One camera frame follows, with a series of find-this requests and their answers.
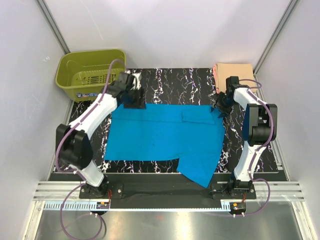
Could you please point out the folded peach t shirt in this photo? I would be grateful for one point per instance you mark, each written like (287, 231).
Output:
(222, 71)

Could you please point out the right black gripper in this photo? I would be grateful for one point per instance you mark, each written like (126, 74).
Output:
(224, 111)

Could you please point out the blue t shirt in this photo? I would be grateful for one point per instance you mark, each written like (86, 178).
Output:
(193, 134)

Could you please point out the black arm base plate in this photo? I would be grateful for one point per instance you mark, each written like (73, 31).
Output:
(121, 190)

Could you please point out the olive green plastic basket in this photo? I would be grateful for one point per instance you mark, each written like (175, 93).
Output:
(82, 75)

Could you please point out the aluminium frame rail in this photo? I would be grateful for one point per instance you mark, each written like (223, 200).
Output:
(279, 190)

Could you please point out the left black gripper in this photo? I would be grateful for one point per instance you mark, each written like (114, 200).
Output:
(140, 103)

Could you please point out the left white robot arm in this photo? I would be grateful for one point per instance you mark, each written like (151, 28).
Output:
(73, 141)

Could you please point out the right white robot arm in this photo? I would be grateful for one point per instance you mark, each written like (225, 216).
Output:
(259, 128)

